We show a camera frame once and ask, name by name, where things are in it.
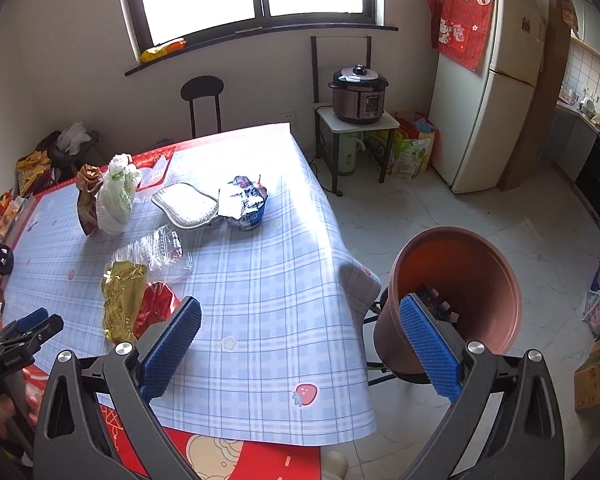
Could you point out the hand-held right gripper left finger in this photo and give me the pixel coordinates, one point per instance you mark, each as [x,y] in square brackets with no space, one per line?
[172,347]

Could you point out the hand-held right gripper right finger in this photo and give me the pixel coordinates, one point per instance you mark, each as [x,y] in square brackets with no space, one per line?
[427,347]

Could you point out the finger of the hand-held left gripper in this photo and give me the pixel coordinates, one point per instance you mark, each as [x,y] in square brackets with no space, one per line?
[30,320]
[40,332]

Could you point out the brown plastic flower pot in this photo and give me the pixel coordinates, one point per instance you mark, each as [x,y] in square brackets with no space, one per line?
[455,270]

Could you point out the crushed blue pink drink can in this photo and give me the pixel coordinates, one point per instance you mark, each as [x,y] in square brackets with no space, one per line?
[243,203]

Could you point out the red foil wrapper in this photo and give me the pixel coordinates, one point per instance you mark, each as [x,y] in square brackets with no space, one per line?
[155,308]

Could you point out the black metal stool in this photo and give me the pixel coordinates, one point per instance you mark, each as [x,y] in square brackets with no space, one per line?
[376,306]

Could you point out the gold foil wrapper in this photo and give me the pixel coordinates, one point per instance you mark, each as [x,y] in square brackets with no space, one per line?
[122,300]

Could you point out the clear plastic food container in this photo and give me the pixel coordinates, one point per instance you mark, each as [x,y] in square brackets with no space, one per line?
[165,248]

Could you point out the blue plaid tablecloth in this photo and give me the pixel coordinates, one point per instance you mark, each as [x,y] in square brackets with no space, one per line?
[260,285]

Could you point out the orange snack packets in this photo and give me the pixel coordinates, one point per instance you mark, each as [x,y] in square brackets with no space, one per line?
[7,212]

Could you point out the brown snack wrapper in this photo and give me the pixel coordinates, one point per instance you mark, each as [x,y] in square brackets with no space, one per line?
[86,210]

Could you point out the white green plastic bag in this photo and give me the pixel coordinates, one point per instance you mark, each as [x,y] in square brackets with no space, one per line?
[112,205]

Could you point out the aluminium foil tray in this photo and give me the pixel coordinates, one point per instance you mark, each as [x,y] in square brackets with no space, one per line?
[185,205]

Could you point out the yellow snack bag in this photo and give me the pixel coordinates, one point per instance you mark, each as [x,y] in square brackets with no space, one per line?
[32,172]

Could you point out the white round object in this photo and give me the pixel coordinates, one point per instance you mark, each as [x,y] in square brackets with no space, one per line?
[334,467]

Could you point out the dark cluttered chair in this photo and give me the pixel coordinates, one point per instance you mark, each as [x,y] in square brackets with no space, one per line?
[55,160]

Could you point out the brown cardboard box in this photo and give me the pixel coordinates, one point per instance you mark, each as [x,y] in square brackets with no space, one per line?
[597,375]

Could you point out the white crumpled plastic bag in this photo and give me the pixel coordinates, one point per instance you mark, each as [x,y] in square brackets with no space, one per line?
[74,137]

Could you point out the pale green thermos jug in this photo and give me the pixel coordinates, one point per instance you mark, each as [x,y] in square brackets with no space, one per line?
[350,156]

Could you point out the colourful bags under table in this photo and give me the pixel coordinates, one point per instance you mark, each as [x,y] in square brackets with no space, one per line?
[420,132]

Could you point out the cream refrigerator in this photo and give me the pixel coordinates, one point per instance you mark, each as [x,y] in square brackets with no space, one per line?
[485,125]

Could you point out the dark kitchen counter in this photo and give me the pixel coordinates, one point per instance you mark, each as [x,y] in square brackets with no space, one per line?
[592,170]

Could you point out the white side table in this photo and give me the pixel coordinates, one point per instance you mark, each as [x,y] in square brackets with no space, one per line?
[330,122]

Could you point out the black electric pressure cooker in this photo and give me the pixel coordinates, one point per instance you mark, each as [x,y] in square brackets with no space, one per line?
[358,97]

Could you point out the black round stool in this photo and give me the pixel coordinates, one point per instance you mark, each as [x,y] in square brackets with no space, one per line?
[202,89]

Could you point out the tall brown cardboard sheet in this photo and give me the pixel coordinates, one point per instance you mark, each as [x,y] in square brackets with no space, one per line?
[547,110]

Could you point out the yellow snack packet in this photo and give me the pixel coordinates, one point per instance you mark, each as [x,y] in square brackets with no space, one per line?
[162,50]

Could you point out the red printed hanging cloth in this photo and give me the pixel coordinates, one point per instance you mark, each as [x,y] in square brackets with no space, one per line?
[462,25]

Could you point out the white wall socket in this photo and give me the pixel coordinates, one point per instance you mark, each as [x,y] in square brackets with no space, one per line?
[288,116]

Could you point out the white wall cabinet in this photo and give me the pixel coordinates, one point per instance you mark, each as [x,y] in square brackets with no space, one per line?
[597,25]

